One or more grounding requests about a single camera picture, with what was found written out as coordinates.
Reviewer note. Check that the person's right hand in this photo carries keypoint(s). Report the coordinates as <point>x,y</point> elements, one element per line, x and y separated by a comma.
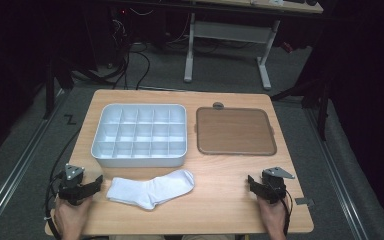
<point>273,215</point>

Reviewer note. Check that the white divided storage box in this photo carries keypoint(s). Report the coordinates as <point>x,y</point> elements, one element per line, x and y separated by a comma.
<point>140,135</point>

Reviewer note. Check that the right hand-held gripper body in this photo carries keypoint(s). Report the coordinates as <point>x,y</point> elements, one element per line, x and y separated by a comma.
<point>275,188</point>

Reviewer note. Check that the person's left hand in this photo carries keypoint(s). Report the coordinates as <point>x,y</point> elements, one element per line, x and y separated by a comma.
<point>70,215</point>

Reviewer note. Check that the metal floor rail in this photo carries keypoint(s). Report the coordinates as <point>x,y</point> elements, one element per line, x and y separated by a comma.
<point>338,176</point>
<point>16,166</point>

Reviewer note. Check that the wooden desk with white legs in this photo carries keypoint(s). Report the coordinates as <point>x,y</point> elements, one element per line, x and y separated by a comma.
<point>230,31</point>

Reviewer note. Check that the grey tape piece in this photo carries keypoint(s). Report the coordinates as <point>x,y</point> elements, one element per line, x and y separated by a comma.
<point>304,201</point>

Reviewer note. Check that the grey round table grommet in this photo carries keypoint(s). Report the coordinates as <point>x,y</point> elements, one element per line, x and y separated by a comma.
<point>218,105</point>

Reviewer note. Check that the black metal stand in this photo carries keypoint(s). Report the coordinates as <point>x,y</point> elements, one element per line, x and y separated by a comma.
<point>50,90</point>
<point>313,96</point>

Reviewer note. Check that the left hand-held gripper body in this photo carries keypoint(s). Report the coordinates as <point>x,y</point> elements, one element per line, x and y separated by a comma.
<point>73,190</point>

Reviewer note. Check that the brown box lid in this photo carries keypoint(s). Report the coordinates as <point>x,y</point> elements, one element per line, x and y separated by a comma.
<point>235,131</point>

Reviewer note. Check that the white sock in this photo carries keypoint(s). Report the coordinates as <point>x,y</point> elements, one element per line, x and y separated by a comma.
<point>150,191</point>

